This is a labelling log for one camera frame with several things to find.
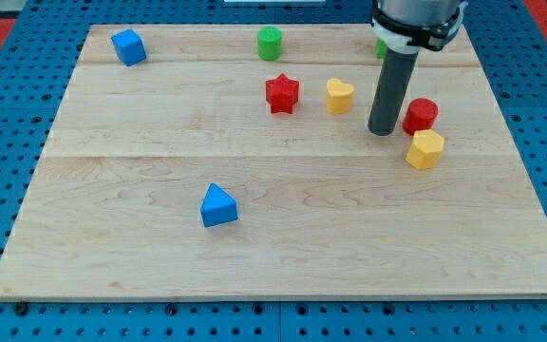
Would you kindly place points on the red star block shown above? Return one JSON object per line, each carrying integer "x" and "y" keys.
{"x": 282, "y": 94}

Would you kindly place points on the yellow heart block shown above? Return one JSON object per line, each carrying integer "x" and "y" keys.
{"x": 339, "y": 96}

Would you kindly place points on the green star block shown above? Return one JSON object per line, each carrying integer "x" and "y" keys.
{"x": 381, "y": 49}

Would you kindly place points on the blue triangle block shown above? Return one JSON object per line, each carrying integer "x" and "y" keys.
{"x": 217, "y": 207}

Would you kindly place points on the wooden board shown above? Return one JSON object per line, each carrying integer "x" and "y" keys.
{"x": 326, "y": 209}

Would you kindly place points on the green cylinder block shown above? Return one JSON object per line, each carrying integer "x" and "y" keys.
{"x": 269, "y": 43}

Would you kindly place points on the yellow hexagon block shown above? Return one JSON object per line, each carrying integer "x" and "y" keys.
{"x": 425, "y": 150}

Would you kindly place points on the red cylinder block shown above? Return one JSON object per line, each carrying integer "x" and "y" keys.
{"x": 421, "y": 115}

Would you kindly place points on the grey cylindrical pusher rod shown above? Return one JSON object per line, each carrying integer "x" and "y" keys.
{"x": 391, "y": 89}

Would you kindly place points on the blue cube block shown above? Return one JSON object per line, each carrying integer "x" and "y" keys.
{"x": 129, "y": 47}

